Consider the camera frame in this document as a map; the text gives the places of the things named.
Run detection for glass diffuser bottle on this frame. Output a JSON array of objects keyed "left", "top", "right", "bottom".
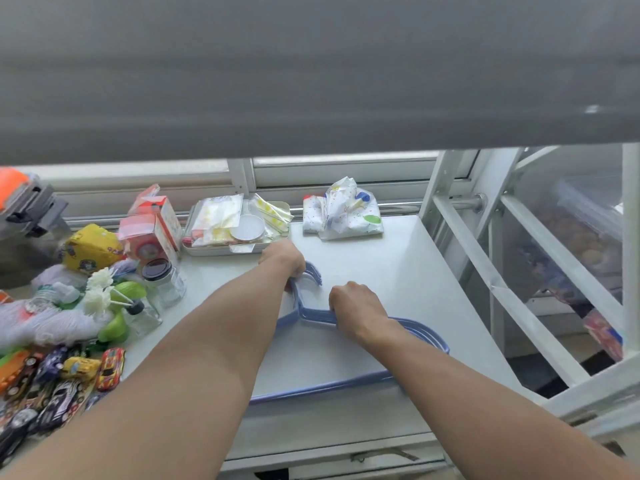
[{"left": 122, "top": 299, "right": 164, "bottom": 339}]

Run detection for person's left forearm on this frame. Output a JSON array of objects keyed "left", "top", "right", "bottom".
[{"left": 0, "top": 262, "right": 292, "bottom": 480}]

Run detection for white flower reed sticks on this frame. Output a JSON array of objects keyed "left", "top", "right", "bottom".
[{"left": 81, "top": 267, "right": 136, "bottom": 318}]

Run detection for small folded dotted cloth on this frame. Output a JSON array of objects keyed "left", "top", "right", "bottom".
[{"left": 302, "top": 195, "right": 327, "bottom": 234}]

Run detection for white window frame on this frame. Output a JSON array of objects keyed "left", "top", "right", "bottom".
[{"left": 15, "top": 151, "right": 482, "bottom": 230}]

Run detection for yellow printed packet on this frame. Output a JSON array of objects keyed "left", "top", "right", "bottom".
[{"left": 62, "top": 224, "right": 126, "bottom": 274}]

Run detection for metal drawer latch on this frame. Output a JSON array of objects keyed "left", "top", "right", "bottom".
[{"left": 349, "top": 447, "right": 420, "bottom": 464}]

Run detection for yellow dotted white packet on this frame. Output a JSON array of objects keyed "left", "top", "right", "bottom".
[{"left": 248, "top": 193, "right": 295, "bottom": 234}]

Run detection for glass jar black lid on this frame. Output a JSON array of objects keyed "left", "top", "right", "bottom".
[{"left": 142, "top": 258, "right": 187, "bottom": 308}]

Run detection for orange grey tool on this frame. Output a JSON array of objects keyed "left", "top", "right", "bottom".
[{"left": 0, "top": 167, "right": 72, "bottom": 240}]

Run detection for person's right forearm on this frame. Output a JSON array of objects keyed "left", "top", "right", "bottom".
[{"left": 359, "top": 319, "right": 640, "bottom": 480}]

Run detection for person's right hand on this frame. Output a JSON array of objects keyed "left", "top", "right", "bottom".
[{"left": 328, "top": 281, "right": 397, "bottom": 346}]

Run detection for tall red white box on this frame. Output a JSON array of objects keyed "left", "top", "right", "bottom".
[{"left": 127, "top": 184, "right": 184, "bottom": 251}]

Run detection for red white box round window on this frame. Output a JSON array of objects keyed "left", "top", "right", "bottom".
[{"left": 118, "top": 215, "right": 179, "bottom": 266}]

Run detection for bundle of blue clothes hangers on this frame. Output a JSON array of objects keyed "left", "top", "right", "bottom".
[{"left": 249, "top": 261, "right": 451, "bottom": 406}]

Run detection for white printed cloth bag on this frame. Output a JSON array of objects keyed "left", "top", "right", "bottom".
[{"left": 319, "top": 177, "right": 385, "bottom": 241}]

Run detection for white round lid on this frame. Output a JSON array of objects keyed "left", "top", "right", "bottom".
[{"left": 230, "top": 214, "right": 266, "bottom": 242}]

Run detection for clear plastic storage box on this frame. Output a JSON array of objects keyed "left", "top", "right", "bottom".
[{"left": 517, "top": 170, "right": 626, "bottom": 308}]

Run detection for green plastic toy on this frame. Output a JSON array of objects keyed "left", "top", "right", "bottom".
[{"left": 97, "top": 281, "right": 149, "bottom": 344}]

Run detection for clear plastic bottle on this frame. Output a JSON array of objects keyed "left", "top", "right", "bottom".
[{"left": 24, "top": 282, "right": 82, "bottom": 314}]

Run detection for grey roller blind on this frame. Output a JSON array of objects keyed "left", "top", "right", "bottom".
[{"left": 0, "top": 0, "right": 640, "bottom": 166}]

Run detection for person's left hand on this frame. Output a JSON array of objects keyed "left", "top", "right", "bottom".
[{"left": 258, "top": 239, "right": 307, "bottom": 286}]

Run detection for pile of toy cars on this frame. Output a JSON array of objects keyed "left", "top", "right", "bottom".
[{"left": 0, "top": 345, "right": 127, "bottom": 468}]

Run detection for chrome metal rail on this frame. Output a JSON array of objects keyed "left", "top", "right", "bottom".
[{"left": 290, "top": 193, "right": 489, "bottom": 216}]

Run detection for white rectangular tray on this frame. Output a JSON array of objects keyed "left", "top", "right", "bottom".
[{"left": 181, "top": 200, "right": 292, "bottom": 258}]

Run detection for white metal frame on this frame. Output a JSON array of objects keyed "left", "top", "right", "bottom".
[{"left": 418, "top": 144, "right": 640, "bottom": 438}]

